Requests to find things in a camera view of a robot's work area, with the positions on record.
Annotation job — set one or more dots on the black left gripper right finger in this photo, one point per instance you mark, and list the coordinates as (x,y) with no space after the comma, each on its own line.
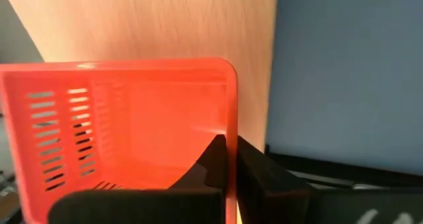
(264,191)

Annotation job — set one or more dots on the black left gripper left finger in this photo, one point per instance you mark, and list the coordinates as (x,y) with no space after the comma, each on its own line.
(198,204)

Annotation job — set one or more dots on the orange plastic basket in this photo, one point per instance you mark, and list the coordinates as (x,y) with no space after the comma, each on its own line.
(148,118)

